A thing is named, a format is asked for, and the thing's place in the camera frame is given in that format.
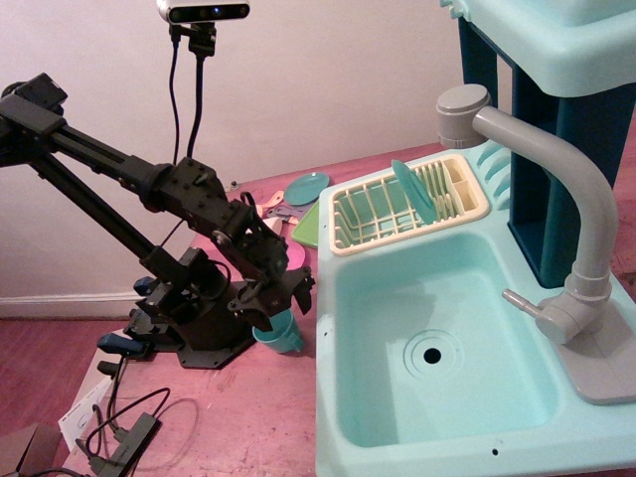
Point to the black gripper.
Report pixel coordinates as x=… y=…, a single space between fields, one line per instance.
x=258 y=300

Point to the teal plastic cup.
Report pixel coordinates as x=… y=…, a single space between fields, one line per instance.
x=284 y=337

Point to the light blue toy sink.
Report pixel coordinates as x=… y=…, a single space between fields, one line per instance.
x=424 y=369

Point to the pink plastic plate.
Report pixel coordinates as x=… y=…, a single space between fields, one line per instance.
x=296 y=255

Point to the green cutting board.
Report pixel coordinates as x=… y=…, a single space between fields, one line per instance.
x=306 y=232

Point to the grey purple utensil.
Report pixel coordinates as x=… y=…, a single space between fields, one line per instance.
x=289 y=214

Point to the pink dish brush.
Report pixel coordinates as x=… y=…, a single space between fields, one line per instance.
x=276 y=198

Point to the teal plate on table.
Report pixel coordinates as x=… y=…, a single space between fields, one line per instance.
x=306 y=188

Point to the cream dish rack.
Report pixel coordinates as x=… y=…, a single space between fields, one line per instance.
x=374 y=211

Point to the blue black table clamp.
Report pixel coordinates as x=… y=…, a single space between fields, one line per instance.
x=114 y=344

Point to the teal plate in rack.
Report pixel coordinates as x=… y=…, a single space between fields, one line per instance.
x=415 y=191

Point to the black usb hub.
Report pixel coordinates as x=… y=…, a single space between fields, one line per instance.
x=129 y=451

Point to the white paper sheet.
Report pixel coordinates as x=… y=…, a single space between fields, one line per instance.
x=73 y=423

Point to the cardboard box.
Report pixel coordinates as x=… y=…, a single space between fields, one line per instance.
x=29 y=450

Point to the grey toy faucet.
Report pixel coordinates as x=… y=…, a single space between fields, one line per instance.
x=565 y=220

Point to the silver depth camera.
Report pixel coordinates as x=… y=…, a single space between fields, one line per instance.
x=196 y=12

